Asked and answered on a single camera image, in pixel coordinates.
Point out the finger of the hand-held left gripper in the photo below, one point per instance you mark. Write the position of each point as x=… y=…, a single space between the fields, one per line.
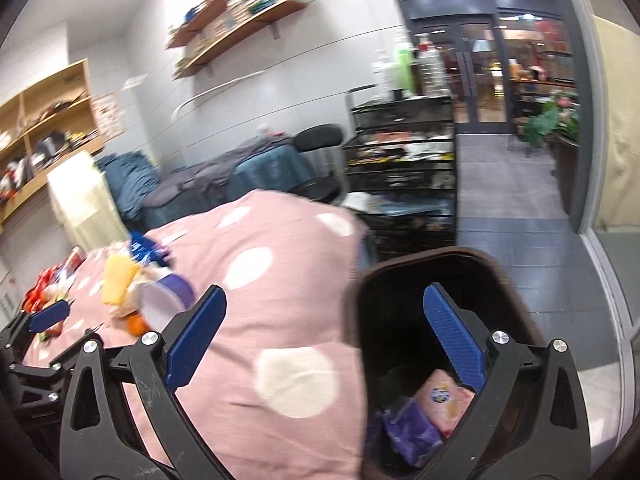
x=75 y=347
x=47 y=316

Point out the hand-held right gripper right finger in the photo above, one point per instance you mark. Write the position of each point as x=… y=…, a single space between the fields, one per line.
x=452 y=340

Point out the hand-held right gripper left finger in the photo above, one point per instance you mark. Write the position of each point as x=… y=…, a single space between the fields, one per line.
x=197 y=340

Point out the white plastic lid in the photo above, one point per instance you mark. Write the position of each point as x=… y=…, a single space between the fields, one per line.
x=165 y=300

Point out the dark brown trash bin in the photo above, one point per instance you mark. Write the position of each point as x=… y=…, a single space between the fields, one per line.
x=395 y=320

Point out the red snack packet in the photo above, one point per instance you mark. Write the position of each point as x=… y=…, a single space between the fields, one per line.
x=37 y=292
x=74 y=260

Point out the pink packet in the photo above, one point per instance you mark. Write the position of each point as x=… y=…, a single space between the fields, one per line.
x=440 y=400

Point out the pink polka-dot blanket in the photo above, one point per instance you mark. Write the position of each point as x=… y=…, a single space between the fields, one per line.
x=280 y=300

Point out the purple packet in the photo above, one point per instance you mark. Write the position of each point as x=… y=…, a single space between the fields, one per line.
x=410 y=430

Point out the blue cloth pile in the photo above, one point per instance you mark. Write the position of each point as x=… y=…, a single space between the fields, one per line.
x=130 y=180

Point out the white paper sheet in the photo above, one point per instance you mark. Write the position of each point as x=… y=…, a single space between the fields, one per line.
x=365 y=202

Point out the grey blanket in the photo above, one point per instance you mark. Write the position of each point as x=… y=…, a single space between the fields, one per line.
x=200 y=175

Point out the blue bed sheet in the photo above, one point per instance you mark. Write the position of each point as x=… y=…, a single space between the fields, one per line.
x=270 y=170

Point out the wooden cubby shelf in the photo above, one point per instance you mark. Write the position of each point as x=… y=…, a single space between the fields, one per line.
x=50 y=120

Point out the potted green plant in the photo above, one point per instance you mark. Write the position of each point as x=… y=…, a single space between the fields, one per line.
x=542 y=122

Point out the black mesh trolley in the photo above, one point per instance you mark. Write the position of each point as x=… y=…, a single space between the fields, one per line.
x=400 y=110

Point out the black stool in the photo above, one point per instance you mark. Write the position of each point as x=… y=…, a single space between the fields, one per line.
x=320 y=137

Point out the white curved tube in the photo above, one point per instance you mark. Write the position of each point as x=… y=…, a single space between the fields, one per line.
x=210 y=90

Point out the glass double door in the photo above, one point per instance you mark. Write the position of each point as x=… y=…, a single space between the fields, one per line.
x=475 y=85

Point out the white pump bottle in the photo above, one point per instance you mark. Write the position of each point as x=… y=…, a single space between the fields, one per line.
x=385 y=77

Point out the large clear bottle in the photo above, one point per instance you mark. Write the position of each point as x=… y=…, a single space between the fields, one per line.
x=431 y=67

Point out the green bottle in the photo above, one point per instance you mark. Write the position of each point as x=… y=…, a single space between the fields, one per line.
x=404 y=67

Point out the pink helmet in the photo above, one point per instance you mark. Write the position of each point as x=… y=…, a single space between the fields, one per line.
x=537 y=74

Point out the white lampshade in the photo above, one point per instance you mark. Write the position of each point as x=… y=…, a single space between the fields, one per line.
x=483 y=46

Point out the row of colourful boxes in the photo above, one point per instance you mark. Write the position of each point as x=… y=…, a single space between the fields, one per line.
x=220 y=27
x=240 y=0

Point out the wall poster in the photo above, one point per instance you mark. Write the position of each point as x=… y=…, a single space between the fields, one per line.
x=107 y=115

